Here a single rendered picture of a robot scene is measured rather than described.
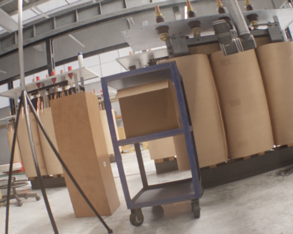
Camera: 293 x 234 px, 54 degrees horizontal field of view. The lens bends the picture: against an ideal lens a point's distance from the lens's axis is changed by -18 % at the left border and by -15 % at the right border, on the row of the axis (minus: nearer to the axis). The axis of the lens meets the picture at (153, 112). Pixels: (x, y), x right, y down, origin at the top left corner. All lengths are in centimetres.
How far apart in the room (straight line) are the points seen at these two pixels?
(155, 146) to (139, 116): 236
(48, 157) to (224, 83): 282
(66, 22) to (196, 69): 947
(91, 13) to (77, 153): 944
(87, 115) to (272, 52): 157
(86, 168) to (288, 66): 182
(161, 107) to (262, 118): 104
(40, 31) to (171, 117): 1053
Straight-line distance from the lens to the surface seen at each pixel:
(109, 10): 1141
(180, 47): 266
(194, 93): 257
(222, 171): 274
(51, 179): 482
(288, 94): 272
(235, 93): 260
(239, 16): 238
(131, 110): 189
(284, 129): 272
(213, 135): 257
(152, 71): 187
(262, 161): 280
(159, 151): 421
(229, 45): 232
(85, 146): 235
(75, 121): 237
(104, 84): 191
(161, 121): 187
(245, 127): 260
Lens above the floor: 55
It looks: 3 degrees up
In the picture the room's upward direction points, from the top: 11 degrees counter-clockwise
